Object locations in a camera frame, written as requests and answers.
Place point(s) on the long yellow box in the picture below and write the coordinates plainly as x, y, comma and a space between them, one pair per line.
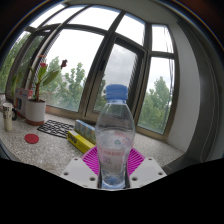
80, 142

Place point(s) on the clear blue-capped water bottle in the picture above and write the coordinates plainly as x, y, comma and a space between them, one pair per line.
114, 133

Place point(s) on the flowering plant in white pot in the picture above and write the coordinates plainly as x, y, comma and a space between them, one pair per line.
35, 111

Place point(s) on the cream mug with black lettering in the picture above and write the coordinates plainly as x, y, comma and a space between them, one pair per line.
8, 118

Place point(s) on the black lattice trivet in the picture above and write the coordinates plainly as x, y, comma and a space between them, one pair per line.
55, 128

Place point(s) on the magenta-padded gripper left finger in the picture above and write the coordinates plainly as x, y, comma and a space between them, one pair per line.
78, 171

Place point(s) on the light blue patterned box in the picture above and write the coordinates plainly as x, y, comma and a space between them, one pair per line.
85, 130

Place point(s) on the dark-framed window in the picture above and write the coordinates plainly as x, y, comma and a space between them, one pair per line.
98, 73

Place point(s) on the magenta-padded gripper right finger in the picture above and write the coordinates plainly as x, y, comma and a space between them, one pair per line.
148, 171

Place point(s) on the flat round red coaster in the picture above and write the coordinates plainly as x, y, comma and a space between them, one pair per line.
31, 138

